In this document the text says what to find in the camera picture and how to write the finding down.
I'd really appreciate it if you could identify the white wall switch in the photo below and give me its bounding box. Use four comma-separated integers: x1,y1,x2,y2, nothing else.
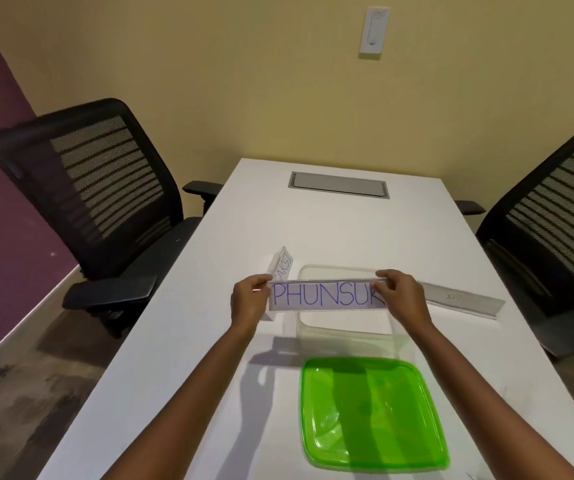
358,6,391,59

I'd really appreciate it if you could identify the black mesh office chair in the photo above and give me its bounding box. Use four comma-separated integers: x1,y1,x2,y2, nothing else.
454,128,574,358
0,98,226,341

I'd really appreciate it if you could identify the green plastic lid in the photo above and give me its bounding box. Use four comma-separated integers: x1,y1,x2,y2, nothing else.
300,356,451,471

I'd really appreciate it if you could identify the person's right hand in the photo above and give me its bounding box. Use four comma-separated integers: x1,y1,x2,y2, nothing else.
375,269,433,331

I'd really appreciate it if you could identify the person's left forearm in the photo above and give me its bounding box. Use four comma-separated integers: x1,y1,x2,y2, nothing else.
122,319,260,480

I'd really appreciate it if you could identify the grey table cable hatch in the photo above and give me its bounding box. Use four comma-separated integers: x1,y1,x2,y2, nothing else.
287,171,391,199

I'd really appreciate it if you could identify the clear plastic container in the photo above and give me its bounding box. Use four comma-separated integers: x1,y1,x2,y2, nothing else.
296,264,403,361

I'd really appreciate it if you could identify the person's left hand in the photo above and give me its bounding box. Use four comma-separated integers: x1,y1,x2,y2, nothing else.
230,274,274,331

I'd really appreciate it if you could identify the person's right forearm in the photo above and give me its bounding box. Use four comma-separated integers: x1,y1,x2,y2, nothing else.
404,319,574,480

